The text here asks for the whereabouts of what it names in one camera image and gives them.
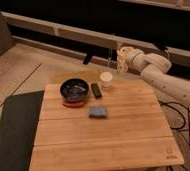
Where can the dark grey floor mat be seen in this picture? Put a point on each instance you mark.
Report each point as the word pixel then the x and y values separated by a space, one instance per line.
pixel 18 126

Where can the black bowl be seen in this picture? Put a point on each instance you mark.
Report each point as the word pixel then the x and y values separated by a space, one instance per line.
pixel 74 90

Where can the small black rectangular block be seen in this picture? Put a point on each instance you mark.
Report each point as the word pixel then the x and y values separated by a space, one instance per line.
pixel 96 90

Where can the white bottle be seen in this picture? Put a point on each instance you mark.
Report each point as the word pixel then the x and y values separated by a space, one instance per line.
pixel 122 66

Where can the white paper cup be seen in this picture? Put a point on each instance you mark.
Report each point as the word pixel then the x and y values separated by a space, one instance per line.
pixel 106 78

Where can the red flat object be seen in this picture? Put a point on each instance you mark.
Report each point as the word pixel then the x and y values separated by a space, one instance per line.
pixel 73 104

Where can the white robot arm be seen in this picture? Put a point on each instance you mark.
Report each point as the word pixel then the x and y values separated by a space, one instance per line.
pixel 153 69

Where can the blue sponge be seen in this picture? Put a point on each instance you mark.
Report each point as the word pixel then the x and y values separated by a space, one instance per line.
pixel 97 112

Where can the wooden beam rail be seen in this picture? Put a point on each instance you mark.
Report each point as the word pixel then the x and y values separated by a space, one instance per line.
pixel 91 37

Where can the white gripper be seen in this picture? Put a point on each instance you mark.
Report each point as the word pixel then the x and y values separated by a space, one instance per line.
pixel 134 58

